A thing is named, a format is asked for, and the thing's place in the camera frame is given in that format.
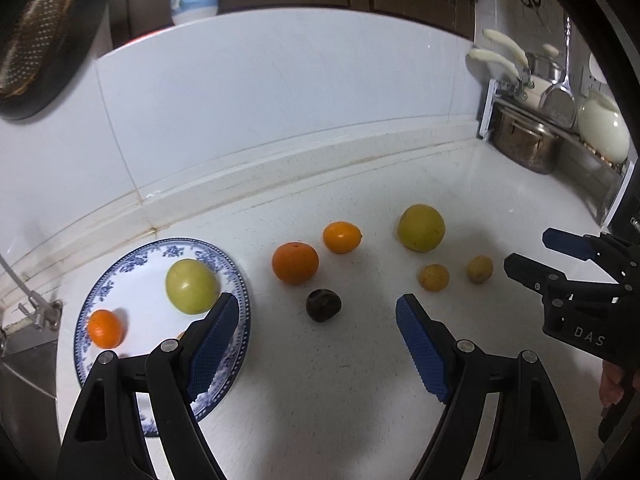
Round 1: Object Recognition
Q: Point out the small orange kumquat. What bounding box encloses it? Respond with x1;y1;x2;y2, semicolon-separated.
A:
322;221;362;255

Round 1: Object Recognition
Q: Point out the large yellow-green pear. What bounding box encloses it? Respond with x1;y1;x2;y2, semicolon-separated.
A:
396;204;446;252

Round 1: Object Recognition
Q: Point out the dark plum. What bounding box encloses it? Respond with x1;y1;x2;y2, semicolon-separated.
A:
306;288;342;323

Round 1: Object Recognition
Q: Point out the black frying pan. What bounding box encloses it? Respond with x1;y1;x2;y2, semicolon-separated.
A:
1;0;107;122

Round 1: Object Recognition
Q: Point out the stainless steel sink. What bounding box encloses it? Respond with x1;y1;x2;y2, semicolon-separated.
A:
1;325;61;479

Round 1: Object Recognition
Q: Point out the white knife handle upper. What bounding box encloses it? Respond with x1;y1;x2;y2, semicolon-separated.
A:
482;28;529;67

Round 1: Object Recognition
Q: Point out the small yellow fruit left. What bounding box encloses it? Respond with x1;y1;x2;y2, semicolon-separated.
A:
418;263;450;292

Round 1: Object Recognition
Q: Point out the steel spatula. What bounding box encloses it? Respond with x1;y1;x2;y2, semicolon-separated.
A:
539;13;577;129

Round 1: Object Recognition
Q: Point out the small yellow fruit right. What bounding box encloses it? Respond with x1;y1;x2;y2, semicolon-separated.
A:
466;255;494;284

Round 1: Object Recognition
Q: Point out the steel cooking pot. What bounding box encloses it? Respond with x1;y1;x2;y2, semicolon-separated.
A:
490;105;563;174

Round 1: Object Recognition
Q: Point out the small yellow fruit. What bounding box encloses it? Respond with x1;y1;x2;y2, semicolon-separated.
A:
418;263;450;292
466;255;494;284

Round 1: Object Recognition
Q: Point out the person's right hand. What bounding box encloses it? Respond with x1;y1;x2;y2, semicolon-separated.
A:
599;361;624;408

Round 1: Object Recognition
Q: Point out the steel kitchen faucet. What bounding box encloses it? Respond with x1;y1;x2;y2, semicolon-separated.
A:
0;257;63;332

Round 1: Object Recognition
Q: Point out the green apple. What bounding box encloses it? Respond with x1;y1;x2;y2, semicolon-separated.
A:
165;259;220;315

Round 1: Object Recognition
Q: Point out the small orange mandarin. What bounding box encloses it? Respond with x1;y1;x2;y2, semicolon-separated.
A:
87;310;124;349

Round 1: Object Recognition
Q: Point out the white ceramic jar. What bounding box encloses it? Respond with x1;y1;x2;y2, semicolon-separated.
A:
577;89;630;165

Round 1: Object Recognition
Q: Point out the blue white porcelain plate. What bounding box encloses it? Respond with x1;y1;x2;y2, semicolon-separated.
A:
74;237;250;420

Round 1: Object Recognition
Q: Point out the large orange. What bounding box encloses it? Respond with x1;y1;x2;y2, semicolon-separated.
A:
271;242;320;285

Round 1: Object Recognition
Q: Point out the white knife handle lower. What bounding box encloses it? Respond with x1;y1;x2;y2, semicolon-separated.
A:
468;48;522;82

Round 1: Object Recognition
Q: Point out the white knife handle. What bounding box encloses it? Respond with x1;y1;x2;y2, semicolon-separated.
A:
468;48;522;82
482;28;529;67

